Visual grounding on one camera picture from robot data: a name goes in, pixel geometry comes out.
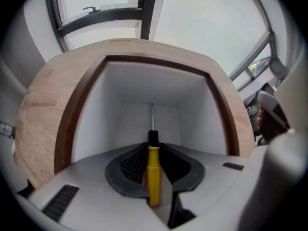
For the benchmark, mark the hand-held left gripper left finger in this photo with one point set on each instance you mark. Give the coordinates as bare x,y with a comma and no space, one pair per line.
130,177

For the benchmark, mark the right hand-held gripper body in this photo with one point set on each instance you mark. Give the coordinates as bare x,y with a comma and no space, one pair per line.
270,102

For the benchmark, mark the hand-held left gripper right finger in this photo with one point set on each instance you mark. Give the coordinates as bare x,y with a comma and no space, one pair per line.
185,174

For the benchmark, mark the wooden box with white inside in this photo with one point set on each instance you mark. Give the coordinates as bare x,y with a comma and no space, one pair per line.
57,93

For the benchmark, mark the person's right hand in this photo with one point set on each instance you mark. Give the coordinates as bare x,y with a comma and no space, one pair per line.
260,122

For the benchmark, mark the grey office chair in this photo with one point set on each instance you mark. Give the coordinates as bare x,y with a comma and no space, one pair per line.
278,67

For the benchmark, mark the black window frame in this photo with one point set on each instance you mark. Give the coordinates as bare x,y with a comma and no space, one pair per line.
144,11

